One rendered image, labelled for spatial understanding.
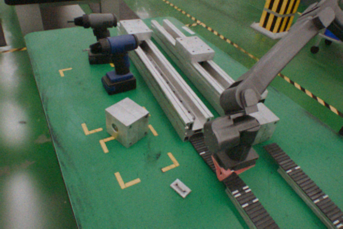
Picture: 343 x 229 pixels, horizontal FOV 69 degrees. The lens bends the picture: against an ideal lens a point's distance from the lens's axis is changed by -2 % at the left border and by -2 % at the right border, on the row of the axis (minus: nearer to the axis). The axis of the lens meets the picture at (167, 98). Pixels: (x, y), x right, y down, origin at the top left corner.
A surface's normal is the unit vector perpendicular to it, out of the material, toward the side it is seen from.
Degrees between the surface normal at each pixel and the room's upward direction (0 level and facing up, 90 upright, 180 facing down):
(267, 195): 0
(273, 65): 43
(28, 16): 90
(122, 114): 0
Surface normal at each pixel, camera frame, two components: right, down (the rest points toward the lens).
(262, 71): 0.44, -0.26
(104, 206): 0.09, -0.79
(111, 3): 0.48, 0.57
